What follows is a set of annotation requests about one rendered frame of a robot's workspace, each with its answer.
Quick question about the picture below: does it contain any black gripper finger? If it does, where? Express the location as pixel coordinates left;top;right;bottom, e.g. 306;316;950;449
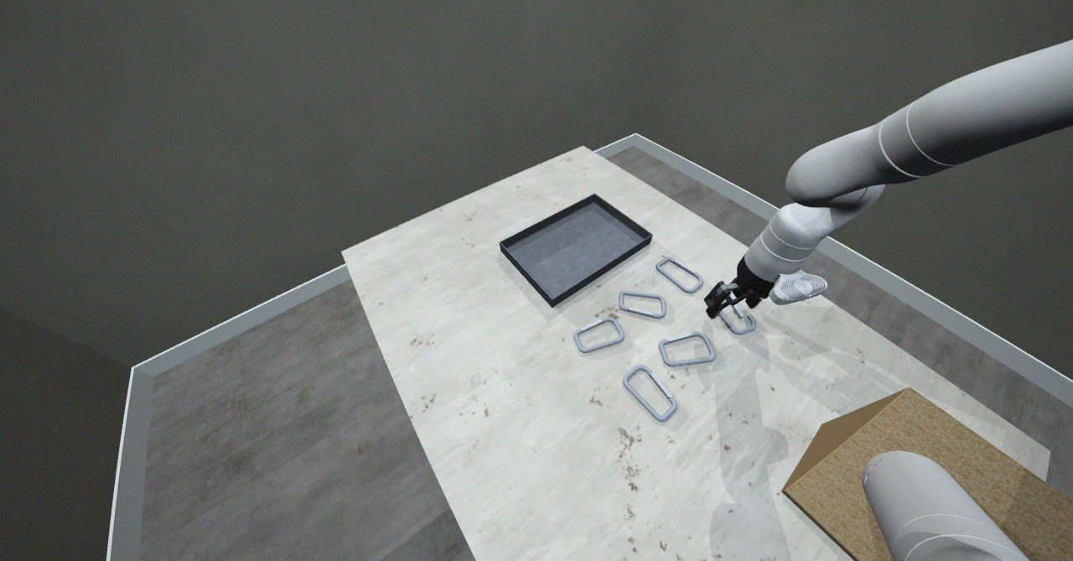
704;281;755;319
745;292;769;309

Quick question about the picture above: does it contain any grey carabiner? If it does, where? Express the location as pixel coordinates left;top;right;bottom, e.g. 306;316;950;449
656;257;703;293
623;365;677;422
619;291;666;319
573;318;624;353
719;304;756;335
659;331;716;366

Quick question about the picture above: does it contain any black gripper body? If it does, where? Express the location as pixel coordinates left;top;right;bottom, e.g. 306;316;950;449
731;256;775;298

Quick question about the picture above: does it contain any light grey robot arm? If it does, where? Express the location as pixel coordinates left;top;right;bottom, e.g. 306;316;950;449
744;39;1073;561

